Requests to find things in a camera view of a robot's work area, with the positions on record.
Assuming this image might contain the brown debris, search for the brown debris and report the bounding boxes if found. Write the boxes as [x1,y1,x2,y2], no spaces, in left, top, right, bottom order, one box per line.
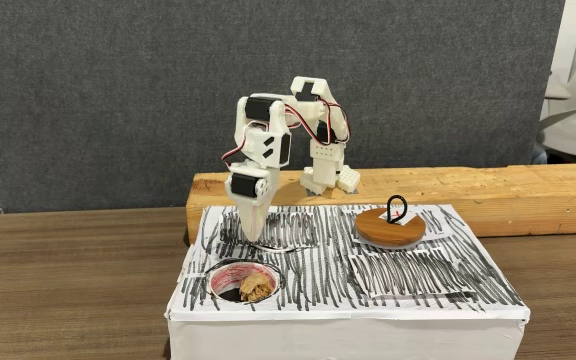
[238,271,276,303]

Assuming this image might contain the round wooden disc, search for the round wooden disc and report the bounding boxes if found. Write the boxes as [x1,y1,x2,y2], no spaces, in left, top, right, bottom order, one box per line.
[354,206,428,248]

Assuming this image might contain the white card with red cross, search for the white card with red cross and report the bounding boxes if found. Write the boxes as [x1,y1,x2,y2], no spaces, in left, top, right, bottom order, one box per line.
[378,209,420,227]

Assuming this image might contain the white box with black scribbles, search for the white box with black scribbles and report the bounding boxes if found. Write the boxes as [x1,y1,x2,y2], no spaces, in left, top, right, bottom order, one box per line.
[165,203,532,360]

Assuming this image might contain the grey fabric partition panel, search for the grey fabric partition panel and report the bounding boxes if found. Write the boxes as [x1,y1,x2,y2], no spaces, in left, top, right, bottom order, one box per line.
[0,0,567,217]

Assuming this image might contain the light wooden beam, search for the light wooden beam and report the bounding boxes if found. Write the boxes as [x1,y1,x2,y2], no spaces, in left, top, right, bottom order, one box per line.
[185,163,576,246]

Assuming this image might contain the red black servo cable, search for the red black servo cable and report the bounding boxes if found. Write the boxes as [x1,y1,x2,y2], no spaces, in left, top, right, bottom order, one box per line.
[220,97,352,169]

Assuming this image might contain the black loop handle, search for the black loop handle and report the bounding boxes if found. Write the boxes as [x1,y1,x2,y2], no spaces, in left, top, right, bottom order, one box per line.
[385,194,410,225]

